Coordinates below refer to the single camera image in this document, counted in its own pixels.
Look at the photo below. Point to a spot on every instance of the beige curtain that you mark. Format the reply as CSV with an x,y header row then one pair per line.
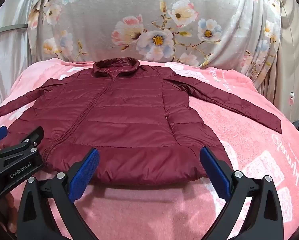
x,y
292,55

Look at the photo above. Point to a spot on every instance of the pink printed fleece blanket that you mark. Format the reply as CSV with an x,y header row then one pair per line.
x,y
252,160

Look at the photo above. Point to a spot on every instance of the grey satin cloth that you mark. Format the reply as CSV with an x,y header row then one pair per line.
x,y
9,62

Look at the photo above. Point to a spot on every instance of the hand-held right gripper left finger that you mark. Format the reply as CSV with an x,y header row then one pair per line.
x,y
85,172

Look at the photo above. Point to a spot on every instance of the grey metal bar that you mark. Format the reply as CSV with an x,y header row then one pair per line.
x,y
9,29

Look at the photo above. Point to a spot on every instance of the person's left hand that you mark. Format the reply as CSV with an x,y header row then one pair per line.
x,y
10,212

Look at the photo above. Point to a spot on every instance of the maroon puffer jacket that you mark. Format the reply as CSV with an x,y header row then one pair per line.
x,y
129,120

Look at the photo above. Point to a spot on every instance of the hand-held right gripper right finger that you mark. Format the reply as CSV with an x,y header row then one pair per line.
x,y
214,172

